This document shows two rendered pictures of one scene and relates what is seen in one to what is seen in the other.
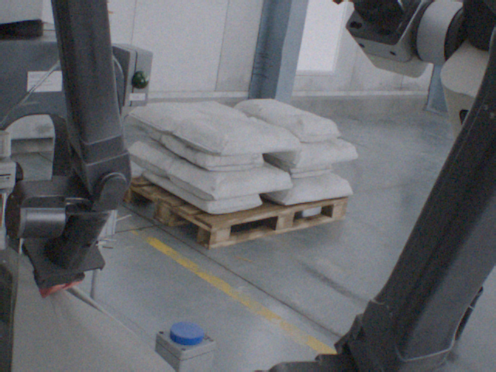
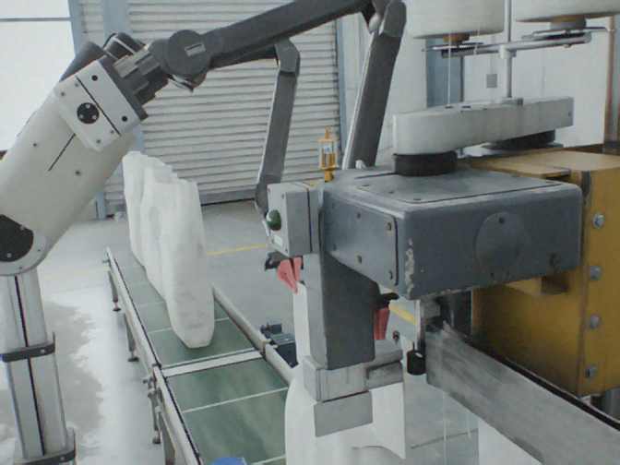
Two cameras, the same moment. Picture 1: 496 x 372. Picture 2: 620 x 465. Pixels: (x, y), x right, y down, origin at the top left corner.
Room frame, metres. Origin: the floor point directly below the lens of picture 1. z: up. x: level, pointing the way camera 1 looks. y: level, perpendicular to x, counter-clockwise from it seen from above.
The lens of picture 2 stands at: (1.95, 0.63, 1.46)
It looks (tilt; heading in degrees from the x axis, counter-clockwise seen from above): 13 degrees down; 205
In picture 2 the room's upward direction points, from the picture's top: 3 degrees counter-clockwise
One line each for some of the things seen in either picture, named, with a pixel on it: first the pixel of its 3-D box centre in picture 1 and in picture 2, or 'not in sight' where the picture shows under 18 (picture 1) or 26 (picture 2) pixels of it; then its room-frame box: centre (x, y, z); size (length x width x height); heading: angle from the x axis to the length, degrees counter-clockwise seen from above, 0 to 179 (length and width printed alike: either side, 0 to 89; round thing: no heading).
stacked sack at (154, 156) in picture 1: (187, 155); not in sight; (4.19, 0.41, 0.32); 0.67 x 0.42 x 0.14; 140
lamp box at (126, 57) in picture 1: (125, 74); (292, 218); (1.17, 0.23, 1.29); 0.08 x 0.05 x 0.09; 46
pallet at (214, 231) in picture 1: (237, 198); not in sight; (4.28, 0.08, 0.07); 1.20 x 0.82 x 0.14; 138
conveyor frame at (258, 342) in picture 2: not in sight; (168, 295); (-0.86, -1.61, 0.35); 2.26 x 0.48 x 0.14; 46
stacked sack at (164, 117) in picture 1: (191, 116); not in sight; (4.19, 0.42, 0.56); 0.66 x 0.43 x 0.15; 134
